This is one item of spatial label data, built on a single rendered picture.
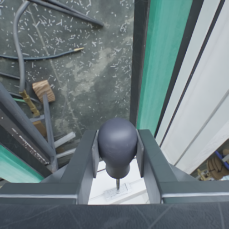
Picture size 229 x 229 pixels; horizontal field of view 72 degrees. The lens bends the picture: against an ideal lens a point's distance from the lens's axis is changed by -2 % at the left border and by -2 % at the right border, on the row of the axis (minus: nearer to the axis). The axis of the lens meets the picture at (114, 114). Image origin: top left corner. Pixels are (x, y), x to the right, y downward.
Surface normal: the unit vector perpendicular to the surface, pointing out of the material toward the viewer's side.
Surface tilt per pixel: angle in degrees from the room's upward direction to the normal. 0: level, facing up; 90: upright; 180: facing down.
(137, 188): 90
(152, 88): 0
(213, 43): 0
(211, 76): 90
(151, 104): 0
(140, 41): 90
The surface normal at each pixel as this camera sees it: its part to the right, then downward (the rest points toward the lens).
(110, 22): 0.35, 0.73
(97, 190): -0.02, -0.62
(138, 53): -0.94, 0.30
